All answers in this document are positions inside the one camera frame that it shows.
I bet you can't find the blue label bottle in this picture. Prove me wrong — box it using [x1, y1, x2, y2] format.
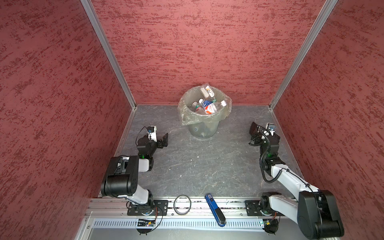
[199, 99, 213, 109]

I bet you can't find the green white label small bottle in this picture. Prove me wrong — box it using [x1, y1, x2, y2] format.
[200, 84, 215, 101]

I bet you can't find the red white label square bottle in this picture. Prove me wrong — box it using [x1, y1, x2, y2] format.
[192, 102, 206, 115]

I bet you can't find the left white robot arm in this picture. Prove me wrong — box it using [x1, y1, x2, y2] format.
[100, 133, 169, 212]

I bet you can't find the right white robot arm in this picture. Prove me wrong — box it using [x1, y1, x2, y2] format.
[249, 123, 345, 240]

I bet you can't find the clear plastic bin liner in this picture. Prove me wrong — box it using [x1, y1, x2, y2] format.
[178, 84, 233, 126]

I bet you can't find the grey plastic waste bin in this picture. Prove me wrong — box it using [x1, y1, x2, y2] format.
[186, 100, 221, 139]

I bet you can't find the black desk calculator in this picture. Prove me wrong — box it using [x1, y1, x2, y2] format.
[249, 122, 266, 138]

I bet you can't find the left small circuit board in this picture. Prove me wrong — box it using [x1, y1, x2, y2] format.
[136, 219, 157, 235]

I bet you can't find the small circuit board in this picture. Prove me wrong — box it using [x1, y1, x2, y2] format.
[263, 219, 280, 235]
[136, 219, 157, 235]

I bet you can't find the blue black handheld tool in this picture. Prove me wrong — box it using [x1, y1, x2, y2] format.
[205, 194, 226, 227]

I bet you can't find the right small circuit board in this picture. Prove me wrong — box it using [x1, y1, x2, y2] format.
[263, 219, 280, 235]

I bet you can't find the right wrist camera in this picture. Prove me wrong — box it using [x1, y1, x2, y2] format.
[266, 123, 277, 136]

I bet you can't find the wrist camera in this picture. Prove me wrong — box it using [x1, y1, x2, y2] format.
[266, 123, 277, 136]
[147, 126, 157, 143]

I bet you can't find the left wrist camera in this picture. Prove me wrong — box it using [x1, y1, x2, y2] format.
[147, 126, 157, 143]

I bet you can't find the black rubber ring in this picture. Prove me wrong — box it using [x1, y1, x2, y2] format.
[173, 194, 192, 216]

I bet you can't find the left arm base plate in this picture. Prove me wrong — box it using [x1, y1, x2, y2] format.
[127, 200, 169, 217]

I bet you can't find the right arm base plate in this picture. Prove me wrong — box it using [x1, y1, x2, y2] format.
[245, 200, 283, 217]

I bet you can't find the aluminium front rail frame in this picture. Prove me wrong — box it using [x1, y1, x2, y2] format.
[75, 197, 288, 240]

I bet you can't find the right corner aluminium post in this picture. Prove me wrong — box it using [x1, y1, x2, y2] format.
[269, 0, 338, 111]

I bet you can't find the corner aluminium post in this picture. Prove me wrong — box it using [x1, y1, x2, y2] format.
[81, 0, 137, 111]
[269, 0, 338, 111]

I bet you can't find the left corner aluminium post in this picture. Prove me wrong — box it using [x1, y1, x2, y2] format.
[81, 0, 137, 111]

